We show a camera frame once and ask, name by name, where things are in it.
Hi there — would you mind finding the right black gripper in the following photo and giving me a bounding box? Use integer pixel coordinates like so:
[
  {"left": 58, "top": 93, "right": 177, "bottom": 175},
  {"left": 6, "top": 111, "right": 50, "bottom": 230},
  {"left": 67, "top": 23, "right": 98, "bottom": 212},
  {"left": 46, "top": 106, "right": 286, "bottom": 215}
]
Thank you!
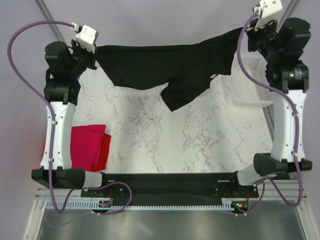
[{"left": 247, "top": 14, "right": 282, "bottom": 63}]

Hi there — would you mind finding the black t shirt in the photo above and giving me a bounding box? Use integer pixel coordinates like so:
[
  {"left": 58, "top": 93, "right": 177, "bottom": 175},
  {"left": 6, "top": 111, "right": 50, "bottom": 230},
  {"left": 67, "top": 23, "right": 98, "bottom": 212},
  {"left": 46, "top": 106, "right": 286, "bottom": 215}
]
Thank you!
[{"left": 95, "top": 28, "right": 242, "bottom": 111}]

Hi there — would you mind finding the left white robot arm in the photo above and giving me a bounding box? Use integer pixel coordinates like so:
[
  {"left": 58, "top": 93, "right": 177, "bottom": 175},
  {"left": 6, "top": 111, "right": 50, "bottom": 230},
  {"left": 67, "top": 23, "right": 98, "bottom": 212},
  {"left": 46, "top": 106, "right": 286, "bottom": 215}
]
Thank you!
[{"left": 31, "top": 40, "right": 110, "bottom": 197}]

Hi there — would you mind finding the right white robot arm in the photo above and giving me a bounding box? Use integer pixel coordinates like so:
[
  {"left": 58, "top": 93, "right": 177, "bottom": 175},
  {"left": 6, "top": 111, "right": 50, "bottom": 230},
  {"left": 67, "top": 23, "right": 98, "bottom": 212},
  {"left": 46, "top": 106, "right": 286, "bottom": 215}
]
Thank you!
[{"left": 229, "top": 15, "right": 313, "bottom": 197}]

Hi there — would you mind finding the white plastic basket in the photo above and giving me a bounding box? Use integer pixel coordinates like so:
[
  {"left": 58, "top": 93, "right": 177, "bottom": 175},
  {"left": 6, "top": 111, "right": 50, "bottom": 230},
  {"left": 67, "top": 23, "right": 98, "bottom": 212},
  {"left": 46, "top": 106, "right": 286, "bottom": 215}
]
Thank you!
[{"left": 222, "top": 55, "right": 273, "bottom": 108}]

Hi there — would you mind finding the folded pink t shirt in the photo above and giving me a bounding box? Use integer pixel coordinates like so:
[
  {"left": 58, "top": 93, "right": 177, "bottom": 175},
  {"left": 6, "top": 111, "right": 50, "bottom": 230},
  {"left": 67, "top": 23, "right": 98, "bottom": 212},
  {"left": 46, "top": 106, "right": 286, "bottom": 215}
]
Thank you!
[{"left": 70, "top": 124, "right": 107, "bottom": 171}]

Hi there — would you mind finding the folded red t shirt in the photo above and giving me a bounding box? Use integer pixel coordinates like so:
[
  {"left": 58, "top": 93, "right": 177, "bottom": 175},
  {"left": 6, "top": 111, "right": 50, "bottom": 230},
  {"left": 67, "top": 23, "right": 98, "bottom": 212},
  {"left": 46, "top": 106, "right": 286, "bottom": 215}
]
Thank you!
[{"left": 90, "top": 133, "right": 111, "bottom": 172}]

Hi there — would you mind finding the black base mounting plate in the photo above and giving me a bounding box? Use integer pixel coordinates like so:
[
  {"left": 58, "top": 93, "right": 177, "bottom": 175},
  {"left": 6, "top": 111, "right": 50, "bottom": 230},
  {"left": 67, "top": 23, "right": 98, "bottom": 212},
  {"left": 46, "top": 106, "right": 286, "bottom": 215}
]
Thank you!
[{"left": 80, "top": 172, "right": 259, "bottom": 200}]

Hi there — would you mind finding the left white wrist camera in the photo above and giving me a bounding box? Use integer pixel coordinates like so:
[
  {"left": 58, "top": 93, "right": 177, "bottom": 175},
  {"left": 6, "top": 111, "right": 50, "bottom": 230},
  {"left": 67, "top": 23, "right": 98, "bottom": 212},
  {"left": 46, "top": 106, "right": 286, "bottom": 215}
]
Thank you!
[{"left": 71, "top": 22, "right": 99, "bottom": 54}]

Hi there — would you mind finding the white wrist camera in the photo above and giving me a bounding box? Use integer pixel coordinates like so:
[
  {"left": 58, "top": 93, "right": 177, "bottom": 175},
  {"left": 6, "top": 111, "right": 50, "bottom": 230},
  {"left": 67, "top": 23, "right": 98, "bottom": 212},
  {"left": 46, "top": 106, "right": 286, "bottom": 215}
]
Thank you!
[
  {"left": 252, "top": 0, "right": 283, "bottom": 31},
  {"left": 71, "top": 22, "right": 99, "bottom": 54}
]

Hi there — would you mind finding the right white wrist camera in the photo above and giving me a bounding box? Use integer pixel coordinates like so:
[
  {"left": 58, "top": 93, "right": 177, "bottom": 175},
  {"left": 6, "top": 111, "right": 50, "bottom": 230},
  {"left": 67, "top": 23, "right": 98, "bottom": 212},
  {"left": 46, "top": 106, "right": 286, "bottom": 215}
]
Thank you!
[{"left": 252, "top": 0, "right": 283, "bottom": 31}]

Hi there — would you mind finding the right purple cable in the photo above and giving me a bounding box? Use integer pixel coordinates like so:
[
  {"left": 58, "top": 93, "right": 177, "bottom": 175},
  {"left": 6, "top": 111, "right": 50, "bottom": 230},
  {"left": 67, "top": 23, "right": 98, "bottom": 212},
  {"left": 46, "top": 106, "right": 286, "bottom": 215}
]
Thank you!
[{"left": 236, "top": 11, "right": 306, "bottom": 217}]

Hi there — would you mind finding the white slotted cable duct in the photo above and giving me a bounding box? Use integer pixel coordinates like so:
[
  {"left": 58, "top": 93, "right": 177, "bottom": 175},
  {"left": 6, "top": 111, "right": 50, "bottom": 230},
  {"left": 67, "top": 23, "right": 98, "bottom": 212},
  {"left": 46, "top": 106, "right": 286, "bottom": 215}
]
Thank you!
[{"left": 46, "top": 198, "right": 251, "bottom": 210}]

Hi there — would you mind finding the aluminium frame rail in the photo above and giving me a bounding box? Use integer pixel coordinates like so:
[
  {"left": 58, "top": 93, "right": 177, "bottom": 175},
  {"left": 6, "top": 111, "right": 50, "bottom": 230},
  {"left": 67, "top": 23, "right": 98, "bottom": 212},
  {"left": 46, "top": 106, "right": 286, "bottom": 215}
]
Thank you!
[{"left": 34, "top": 180, "right": 299, "bottom": 201}]

